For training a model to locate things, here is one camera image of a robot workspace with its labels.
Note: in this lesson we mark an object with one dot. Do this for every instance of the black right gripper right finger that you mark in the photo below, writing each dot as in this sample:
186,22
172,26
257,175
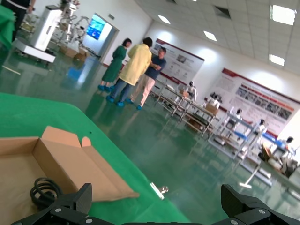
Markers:
234,204

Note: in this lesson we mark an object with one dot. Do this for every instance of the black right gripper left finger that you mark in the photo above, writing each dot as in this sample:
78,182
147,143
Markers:
79,199

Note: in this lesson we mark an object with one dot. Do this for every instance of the wide shallow cardboard box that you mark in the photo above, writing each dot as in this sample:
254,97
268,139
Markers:
70,168

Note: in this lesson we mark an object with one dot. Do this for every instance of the small cardboard box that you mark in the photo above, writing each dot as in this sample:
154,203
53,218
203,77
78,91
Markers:
212,109
184,93

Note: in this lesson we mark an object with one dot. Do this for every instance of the cardboard box on floor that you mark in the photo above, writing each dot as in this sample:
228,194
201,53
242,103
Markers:
82,55
68,51

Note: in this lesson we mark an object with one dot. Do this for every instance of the grey table with white leg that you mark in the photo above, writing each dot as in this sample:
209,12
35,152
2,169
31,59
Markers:
254,174

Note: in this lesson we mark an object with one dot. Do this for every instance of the white shelf with blue tray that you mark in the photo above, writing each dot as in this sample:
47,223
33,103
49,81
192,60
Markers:
239,136

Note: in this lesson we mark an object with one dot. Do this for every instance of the silver table edge clamp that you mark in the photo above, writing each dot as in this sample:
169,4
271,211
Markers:
164,189

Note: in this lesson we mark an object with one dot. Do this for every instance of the metal rack table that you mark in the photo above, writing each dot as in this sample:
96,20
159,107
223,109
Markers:
199,117
171,100

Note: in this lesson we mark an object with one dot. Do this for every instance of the green table cloth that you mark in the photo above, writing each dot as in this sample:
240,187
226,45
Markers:
35,112

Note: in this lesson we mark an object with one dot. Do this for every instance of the woman in green gown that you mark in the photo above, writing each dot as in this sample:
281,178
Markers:
114,68

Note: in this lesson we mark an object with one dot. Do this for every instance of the wooden stick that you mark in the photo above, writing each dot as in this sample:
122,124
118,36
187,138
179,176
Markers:
11,70

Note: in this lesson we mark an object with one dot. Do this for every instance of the person in yellow gown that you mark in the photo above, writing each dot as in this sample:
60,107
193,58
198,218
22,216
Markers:
137,63

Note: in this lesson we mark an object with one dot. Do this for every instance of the square ceiling light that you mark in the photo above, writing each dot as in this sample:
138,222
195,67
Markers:
164,19
282,15
210,35
277,60

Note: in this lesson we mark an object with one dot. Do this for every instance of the man in dark blue shirt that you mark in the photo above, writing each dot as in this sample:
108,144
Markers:
157,68

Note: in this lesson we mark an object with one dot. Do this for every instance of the blue display screen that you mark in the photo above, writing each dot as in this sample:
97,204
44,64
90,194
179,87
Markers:
95,28

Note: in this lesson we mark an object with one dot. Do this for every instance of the white machine cabinet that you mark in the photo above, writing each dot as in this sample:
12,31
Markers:
44,30

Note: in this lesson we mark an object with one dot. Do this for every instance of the green covered background table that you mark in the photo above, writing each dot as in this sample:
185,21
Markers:
5,25

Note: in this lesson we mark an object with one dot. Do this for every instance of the dark ceiling vent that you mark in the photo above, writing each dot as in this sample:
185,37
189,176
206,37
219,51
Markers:
222,12

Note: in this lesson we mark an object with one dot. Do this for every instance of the person in dark clothes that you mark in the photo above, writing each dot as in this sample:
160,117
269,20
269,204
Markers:
20,14

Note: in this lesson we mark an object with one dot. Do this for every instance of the long red white wall poster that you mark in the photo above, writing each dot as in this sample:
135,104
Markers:
257,103

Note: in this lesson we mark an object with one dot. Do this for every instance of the silver metal robot frame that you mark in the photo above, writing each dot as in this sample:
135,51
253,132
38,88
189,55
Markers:
70,21

